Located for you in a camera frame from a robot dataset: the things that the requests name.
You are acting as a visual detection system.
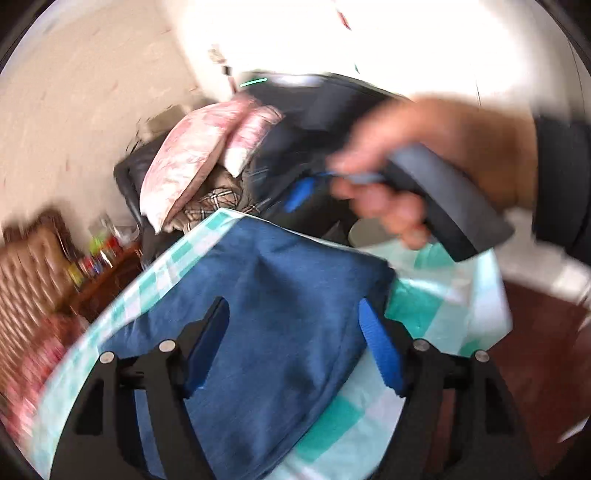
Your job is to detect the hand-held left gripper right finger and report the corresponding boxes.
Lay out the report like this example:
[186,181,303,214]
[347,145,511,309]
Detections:
[359,298,539,480]

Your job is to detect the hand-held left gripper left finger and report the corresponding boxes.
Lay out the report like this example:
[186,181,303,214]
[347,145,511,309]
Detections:
[51,295,232,480]

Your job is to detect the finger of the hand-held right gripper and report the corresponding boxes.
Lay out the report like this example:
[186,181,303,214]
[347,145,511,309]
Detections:
[272,173,342,227]

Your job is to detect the blue denim pants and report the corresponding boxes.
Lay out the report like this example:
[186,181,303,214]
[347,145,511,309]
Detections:
[97,217,398,480]

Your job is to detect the person's right hand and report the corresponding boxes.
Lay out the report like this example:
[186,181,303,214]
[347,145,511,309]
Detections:
[325,97,539,251]

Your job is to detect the small pink pillow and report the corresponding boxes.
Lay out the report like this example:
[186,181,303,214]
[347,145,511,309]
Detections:
[224,105,284,178]

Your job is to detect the green white checkered tablecloth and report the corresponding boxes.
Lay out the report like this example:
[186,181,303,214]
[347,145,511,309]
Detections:
[28,208,513,480]

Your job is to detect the beige plaid quilt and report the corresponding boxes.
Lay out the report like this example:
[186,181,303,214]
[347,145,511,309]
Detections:
[173,166,259,232]

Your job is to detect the dark wooden nightstand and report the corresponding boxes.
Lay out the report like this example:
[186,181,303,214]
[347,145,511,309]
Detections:
[69,244,144,324]

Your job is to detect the large pink pillow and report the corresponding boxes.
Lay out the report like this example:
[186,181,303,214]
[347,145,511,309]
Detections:
[140,98,252,234]

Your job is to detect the clutter of small colourful items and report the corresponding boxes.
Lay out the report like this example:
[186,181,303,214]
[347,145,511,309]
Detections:
[67,217,125,287]

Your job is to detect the red floral bedding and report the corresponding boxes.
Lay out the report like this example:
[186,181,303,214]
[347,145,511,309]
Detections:
[0,314,88,444]

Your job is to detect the black leather armchair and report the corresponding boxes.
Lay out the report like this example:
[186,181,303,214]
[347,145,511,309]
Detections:
[113,138,356,273]

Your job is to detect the brown tufted headboard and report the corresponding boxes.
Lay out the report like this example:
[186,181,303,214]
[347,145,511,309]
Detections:
[0,210,77,342]

